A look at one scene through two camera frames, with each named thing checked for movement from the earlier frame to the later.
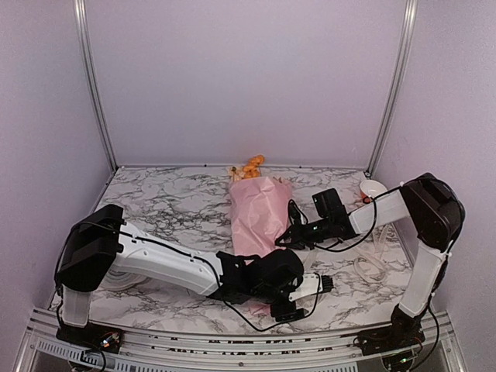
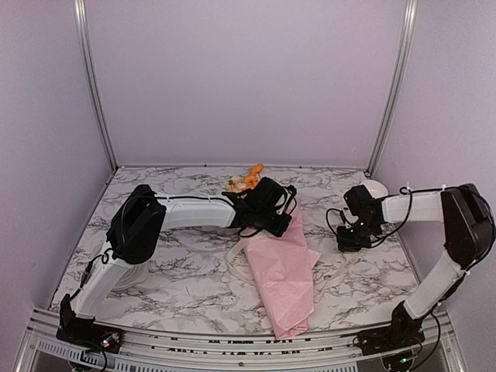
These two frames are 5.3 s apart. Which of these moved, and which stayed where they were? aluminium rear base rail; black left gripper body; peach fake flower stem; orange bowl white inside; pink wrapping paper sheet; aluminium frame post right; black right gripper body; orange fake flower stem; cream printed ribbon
Moved: orange fake flower stem; black left gripper body; peach fake flower stem; black right gripper body; cream printed ribbon; pink wrapping paper sheet
Stayed: aluminium frame post right; aluminium rear base rail; orange bowl white inside
